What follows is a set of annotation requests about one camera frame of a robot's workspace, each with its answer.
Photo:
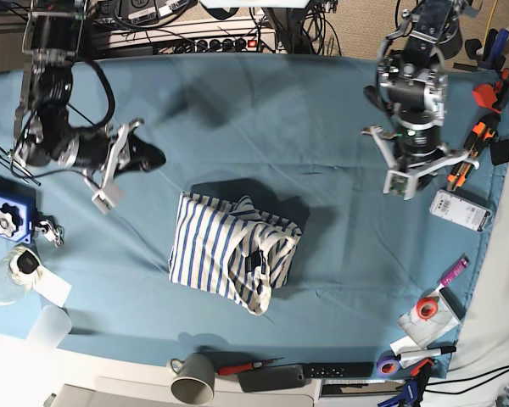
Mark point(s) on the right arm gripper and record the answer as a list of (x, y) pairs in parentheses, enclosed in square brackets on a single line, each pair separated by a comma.
[(106, 156)]

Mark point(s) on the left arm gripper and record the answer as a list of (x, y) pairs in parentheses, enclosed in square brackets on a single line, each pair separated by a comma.
[(407, 171)]

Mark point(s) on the blue white striped T-shirt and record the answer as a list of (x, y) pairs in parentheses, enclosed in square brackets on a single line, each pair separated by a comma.
[(232, 249)]

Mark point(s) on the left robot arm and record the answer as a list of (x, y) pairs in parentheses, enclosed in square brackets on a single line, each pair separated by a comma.
[(410, 89)]

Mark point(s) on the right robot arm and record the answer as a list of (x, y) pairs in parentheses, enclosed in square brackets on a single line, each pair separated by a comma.
[(42, 132)]

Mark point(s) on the white labelled box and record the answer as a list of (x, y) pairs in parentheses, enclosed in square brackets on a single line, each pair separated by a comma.
[(460, 211)]

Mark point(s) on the orange utility knife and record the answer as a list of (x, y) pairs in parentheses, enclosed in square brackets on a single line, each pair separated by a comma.
[(479, 138)]

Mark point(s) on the purple pen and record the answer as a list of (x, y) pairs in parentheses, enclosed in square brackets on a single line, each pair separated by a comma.
[(461, 264)]

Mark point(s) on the metal hex key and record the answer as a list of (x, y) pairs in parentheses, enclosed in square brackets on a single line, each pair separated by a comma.
[(0, 157)]

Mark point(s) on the blue plastic box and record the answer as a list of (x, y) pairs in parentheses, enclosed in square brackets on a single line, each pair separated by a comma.
[(17, 211)]

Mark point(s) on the teal table cloth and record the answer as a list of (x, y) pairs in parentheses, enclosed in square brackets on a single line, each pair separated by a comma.
[(286, 131)]

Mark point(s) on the orange black clamp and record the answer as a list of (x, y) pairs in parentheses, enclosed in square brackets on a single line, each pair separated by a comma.
[(494, 97)]

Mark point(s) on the orange tape roll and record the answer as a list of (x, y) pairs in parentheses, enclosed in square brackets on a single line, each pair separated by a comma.
[(427, 308)]

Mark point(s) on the printed paper sheet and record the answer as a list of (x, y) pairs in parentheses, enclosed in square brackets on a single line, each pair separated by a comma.
[(423, 333)]

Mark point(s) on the white paper card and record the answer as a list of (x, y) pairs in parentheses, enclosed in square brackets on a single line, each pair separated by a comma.
[(53, 288)]

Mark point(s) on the clear plastic bottle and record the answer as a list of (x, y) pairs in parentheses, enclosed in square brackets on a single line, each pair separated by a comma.
[(19, 273)]

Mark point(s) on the black power strip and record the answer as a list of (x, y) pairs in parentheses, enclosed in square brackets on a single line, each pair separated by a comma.
[(217, 45)]

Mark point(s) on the translucent plastic cup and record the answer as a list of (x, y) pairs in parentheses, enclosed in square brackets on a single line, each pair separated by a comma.
[(52, 326)]

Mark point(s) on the purple tape roll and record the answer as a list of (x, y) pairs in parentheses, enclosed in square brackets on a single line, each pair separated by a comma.
[(388, 365)]

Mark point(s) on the blue bar clamp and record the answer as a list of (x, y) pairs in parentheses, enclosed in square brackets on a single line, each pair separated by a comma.
[(411, 392)]

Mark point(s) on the black remote control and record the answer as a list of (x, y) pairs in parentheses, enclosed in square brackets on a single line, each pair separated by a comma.
[(357, 370)]

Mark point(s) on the black smartphone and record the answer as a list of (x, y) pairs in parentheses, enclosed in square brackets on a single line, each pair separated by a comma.
[(272, 379)]

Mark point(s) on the grey ceramic mug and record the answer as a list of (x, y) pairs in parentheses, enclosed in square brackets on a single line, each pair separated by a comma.
[(194, 379)]

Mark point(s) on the red handled screwdriver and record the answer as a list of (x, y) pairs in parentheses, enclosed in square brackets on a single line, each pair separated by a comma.
[(235, 369)]

